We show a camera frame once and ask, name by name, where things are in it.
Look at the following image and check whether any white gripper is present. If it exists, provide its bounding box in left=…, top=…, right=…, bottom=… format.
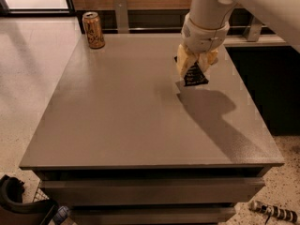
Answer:
left=176, top=13, right=230, bottom=78

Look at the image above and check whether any black rxbar chocolate bar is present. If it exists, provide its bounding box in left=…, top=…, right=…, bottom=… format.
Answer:
left=176, top=62, right=209, bottom=87

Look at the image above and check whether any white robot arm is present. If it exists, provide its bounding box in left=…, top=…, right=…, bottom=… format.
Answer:
left=176, top=0, right=300, bottom=77

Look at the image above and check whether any gold lacroix can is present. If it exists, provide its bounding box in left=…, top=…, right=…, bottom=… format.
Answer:
left=82, top=11, right=105, bottom=49

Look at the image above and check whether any upper grey drawer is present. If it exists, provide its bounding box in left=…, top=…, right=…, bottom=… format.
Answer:
left=41, top=178, right=264, bottom=206

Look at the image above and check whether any grey drawer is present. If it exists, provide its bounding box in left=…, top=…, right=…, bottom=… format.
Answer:
left=41, top=178, right=264, bottom=206
left=70, top=207, right=235, bottom=225

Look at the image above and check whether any lower grey drawer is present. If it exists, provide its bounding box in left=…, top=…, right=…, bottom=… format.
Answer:
left=70, top=207, right=235, bottom=225

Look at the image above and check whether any blue capped bottle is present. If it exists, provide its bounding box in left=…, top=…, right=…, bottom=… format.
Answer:
left=52, top=206, right=69, bottom=225

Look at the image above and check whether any black curved object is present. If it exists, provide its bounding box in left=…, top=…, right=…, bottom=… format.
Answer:
left=0, top=174, right=58, bottom=225

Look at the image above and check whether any right metal bracket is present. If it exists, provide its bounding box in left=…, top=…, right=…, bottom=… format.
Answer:
left=243, top=16, right=263, bottom=42

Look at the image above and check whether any metal bracket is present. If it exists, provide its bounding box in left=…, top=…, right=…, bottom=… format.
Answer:
left=243, top=16, right=263, bottom=42
left=113, top=0, right=129, bottom=34

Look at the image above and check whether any left metal bracket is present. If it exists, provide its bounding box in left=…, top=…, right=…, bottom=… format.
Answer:
left=113, top=0, right=129, bottom=34

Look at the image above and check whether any black white striped cable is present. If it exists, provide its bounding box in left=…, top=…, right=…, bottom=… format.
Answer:
left=247, top=200, right=300, bottom=225

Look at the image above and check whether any window frame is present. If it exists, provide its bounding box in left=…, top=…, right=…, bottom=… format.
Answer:
left=0, top=0, right=74, bottom=16

